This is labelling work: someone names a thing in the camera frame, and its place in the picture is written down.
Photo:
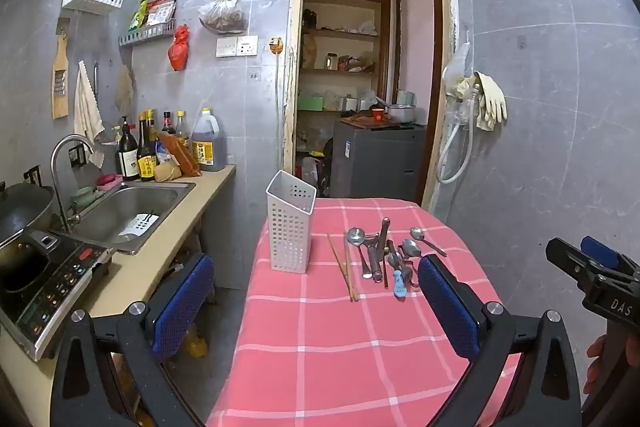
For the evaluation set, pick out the metal faucet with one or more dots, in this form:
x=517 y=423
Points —
x=59 y=167

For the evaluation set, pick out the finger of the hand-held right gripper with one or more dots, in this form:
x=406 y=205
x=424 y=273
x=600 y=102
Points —
x=597 y=251
x=570 y=257

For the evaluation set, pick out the red seasoning packet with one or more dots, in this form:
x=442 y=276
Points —
x=161 y=12

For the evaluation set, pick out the green box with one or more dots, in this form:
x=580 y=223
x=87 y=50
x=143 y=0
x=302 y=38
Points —
x=311 y=103

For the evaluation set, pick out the green seasoning packet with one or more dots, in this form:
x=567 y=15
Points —
x=138 y=14

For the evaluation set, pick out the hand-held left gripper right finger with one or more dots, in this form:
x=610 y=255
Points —
x=447 y=307

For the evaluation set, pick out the pink soap dish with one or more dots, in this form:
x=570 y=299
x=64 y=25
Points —
x=109 y=182

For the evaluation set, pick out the wooden grater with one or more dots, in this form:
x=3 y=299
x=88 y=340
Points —
x=60 y=82

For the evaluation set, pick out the round metal ladle spoon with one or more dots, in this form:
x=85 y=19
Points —
x=356 y=236

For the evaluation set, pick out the white perforated utensil holder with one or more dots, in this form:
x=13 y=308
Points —
x=290 y=227

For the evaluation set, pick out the metal pot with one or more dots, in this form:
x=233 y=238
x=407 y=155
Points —
x=401 y=113

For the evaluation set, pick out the induction cooker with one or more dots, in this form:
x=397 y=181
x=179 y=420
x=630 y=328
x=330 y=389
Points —
x=55 y=287

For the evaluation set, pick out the pink checked tablecloth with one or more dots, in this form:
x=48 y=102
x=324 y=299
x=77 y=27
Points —
x=325 y=347

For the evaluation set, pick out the black wok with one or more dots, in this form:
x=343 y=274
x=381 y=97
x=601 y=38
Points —
x=22 y=212

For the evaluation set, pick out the grey wall shelf rack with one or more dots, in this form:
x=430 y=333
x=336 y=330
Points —
x=147 y=34

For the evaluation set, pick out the large oil jug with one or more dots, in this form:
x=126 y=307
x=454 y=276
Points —
x=208 y=144

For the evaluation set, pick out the hanging metal utensil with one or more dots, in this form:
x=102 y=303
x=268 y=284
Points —
x=96 y=82

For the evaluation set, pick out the white wall switch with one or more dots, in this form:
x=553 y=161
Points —
x=226 y=47

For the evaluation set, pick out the white wall socket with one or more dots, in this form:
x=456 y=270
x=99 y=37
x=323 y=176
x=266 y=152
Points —
x=247 y=45

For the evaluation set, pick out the orange wall hook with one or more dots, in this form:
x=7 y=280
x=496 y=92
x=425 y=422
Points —
x=276 y=45

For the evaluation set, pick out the soy sauce bottle yellow label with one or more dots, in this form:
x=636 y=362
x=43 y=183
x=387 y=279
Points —
x=146 y=157

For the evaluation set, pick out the clear plastic bag on hook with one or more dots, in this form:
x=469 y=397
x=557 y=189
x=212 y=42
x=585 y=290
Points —
x=456 y=72

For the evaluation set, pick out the yellow rubber gloves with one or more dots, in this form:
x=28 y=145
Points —
x=490 y=102

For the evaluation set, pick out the wooden door frame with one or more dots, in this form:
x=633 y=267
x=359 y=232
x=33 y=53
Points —
x=295 y=57

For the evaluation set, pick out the wooden cutting board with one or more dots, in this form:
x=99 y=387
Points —
x=360 y=123

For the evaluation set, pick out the dark pump bottle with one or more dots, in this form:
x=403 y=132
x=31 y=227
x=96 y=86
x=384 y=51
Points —
x=126 y=154

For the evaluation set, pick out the beige hanging towel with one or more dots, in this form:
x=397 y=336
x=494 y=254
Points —
x=87 y=112

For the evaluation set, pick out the green cup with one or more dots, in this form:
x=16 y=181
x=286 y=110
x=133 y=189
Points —
x=84 y=198

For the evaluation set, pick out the red plastic bag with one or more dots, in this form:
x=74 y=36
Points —
x=178 y=49

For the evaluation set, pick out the person's right hand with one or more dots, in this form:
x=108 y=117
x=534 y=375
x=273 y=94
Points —
x=596 y=359

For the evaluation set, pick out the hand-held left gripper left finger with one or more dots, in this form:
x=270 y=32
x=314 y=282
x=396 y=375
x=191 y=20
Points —
x=182 y=302

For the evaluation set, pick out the wooden chopstick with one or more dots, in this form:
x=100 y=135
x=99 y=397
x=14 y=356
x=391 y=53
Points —
x=340 y=267
x=351 y=272

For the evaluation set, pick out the metal garlic press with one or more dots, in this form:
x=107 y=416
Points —
x=381 y=247

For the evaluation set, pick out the orange packet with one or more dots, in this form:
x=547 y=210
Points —
x=181 y=157

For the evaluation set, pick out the red cup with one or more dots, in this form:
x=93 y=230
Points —
x=378 y=115

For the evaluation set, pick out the grey cabinet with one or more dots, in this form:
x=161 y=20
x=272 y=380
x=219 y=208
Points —
x=375 y=162

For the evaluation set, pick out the beige hanging cloth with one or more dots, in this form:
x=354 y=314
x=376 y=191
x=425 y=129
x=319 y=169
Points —
x=124 y=89

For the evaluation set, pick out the beige kitchen counter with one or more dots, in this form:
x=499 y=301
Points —
x=150 y=272

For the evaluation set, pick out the wooden storage shelves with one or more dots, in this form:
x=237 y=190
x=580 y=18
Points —
x=345 y=32

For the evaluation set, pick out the stainless steel sink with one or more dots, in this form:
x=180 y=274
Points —
x=130 y=207

